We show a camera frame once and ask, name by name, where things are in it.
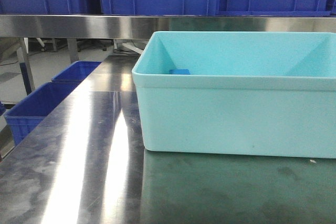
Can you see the light blue plastic bin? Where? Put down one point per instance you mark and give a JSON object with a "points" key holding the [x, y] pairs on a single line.
{"points": [[248, 93]]}

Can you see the small blue block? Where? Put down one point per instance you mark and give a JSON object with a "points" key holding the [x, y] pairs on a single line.
{"points": [[179, 71]]}

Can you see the blue bin beside table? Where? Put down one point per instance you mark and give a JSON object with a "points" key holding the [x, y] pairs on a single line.
{"points": [[30, 111], [76, 72]]}

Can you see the stainless steel shelf rail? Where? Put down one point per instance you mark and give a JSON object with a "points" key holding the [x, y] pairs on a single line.
{"points": [[142, 27]]}

